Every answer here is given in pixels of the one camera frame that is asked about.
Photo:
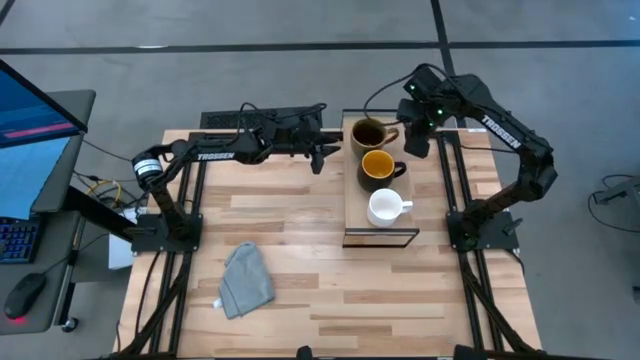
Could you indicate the grey side desk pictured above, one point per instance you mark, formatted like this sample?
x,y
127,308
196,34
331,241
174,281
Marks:
x,y
30,300

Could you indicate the wooden shelf with black frame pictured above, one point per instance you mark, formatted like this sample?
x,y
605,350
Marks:
x,y
357,210

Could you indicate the black computer mouse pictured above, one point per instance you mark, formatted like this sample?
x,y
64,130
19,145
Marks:
x,y
22,296

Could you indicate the white mug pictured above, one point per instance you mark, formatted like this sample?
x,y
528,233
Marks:
x,y
385,206

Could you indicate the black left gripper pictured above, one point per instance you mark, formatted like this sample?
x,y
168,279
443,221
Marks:
x,y
300,137

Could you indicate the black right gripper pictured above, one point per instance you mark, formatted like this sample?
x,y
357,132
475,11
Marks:
x,y
417,114

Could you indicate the white box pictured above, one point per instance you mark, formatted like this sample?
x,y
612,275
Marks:
x,y
120,255

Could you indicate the black mug with yellow inside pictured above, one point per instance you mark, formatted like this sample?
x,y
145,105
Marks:
x,y
377,167

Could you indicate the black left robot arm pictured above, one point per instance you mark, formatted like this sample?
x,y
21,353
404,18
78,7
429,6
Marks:
x,y
165,165

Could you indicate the green and blue glazed mug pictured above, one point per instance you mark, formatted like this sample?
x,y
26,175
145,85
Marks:
x,y
367,135

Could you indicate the grey knitted cloth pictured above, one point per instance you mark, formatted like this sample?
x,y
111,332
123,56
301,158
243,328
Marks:
x,y
246,282

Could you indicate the black keyboard with coloured lights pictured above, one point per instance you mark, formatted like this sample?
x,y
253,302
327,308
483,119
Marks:
x,y
17,240

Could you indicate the small black clamp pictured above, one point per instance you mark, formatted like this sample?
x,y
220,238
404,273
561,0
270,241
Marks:
x,y
304,353
462,352

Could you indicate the computer monitor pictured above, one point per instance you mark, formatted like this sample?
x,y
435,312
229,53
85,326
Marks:
x,y
30,130

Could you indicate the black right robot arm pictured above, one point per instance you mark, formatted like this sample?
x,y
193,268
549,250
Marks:
x,y
505,140

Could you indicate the black aluminium table frame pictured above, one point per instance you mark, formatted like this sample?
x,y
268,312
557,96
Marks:
x,y
192,150

